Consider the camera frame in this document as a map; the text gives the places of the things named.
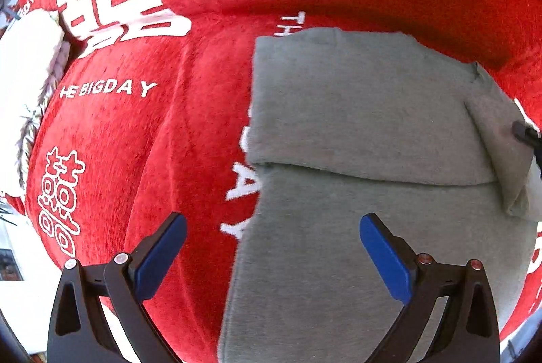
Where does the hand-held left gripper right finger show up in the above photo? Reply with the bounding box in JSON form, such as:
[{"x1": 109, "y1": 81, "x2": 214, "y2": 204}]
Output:
[{"x1": 359, "y1": 213, "x2": 501, "y2": 363}]

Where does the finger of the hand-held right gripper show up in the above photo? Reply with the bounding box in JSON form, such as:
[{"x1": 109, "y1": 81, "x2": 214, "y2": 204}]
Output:
[{"x1": 512, "y1": 119, "x2": 542, "y2": 180}]

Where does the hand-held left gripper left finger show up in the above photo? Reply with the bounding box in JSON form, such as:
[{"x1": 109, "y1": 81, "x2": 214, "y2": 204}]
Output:
[{"x1": 47, "y1": 212, "x2": 188, "y2": 363}]

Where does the grey knit garment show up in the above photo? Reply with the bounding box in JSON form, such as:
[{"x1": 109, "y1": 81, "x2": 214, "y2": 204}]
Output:
[{"x1": 217, "y1": 27, "x2": 542, "y2": 363}]

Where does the red wedding blanket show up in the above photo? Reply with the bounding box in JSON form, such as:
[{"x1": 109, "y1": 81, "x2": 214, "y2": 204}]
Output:
[{"x1": 17, "y1": 0, "x2": 542, "y2": 363}]

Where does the white fringed cushion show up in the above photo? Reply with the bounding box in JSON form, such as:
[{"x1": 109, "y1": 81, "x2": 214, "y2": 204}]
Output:
[{"x1": 0, "y1": 9, "x2": 71, "y2": 198}]

